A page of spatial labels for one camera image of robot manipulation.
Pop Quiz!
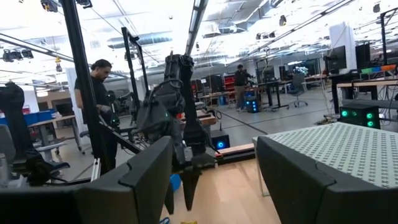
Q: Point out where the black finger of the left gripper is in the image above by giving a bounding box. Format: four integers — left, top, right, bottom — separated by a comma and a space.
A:
164, 182, 175, 215
179, 169, 203, 212

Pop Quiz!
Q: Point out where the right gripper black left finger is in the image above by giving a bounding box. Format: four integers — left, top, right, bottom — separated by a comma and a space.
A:
74, 136, 174, 224

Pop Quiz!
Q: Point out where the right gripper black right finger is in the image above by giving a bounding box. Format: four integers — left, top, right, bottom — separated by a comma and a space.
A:
256, 136, 374, 224

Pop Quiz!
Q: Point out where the grey office chair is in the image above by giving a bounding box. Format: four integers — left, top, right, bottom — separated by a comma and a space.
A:
287, 73, 309, 109

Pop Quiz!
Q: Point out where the wooden background desk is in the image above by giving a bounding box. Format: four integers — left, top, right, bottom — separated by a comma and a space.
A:
27, 114, 83, 155

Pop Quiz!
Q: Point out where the black box with blue light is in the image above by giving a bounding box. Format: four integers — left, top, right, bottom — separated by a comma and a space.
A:
210, 129, 231, 151

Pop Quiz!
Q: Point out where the green perforated metal shelf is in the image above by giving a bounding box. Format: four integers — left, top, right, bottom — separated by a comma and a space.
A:
251, 121, 398, 197

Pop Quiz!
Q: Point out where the black computer with blue lights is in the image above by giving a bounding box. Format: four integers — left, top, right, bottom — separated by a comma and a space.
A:
244, 95, 261, 114

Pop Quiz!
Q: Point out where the red storage rack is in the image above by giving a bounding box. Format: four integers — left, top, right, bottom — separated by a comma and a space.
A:
223, 74, 236, 93

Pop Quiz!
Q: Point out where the person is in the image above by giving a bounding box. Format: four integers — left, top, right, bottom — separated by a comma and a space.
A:
233, 64, 253, 112
73, 58, 119, 175

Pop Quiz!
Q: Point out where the black computer with green lights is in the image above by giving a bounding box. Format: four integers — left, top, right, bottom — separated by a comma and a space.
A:
338, 103, 381, 130

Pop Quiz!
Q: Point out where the blue storage bin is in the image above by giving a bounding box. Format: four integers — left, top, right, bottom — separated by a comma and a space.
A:
23, 109, 57, 126

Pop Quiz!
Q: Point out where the wooden background workbench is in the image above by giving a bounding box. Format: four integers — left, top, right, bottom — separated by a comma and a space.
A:
336, 79, 398, 101

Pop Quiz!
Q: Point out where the black monitor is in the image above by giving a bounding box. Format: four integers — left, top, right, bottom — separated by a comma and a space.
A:
323, 45, 348, 75
355, 42, 371, 70

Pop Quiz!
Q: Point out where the overhead LED light bar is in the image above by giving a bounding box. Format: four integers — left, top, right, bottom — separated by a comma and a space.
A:
185, 0, 209, 55

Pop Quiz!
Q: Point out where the black background equipment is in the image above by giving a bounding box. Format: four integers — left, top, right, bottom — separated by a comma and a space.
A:
0, 81, 71, 187

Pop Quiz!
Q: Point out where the black aluminium rig frame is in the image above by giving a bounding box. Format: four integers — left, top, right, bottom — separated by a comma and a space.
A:
58, 0, 256, 187

